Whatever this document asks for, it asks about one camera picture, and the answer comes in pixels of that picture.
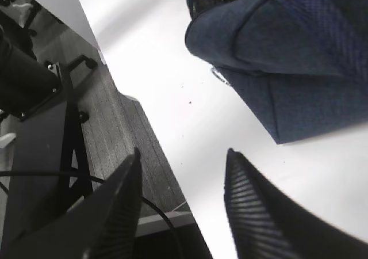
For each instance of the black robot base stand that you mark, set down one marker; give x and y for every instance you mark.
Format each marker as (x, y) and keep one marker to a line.
(50, 165)

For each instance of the dark blue lunch bag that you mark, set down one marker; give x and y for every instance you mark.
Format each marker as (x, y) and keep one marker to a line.
(299, 65)

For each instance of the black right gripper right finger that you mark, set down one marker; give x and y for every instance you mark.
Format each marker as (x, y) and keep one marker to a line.
(265, 223)

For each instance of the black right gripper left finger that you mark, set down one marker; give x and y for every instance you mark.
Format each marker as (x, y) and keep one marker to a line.
(101, 226)

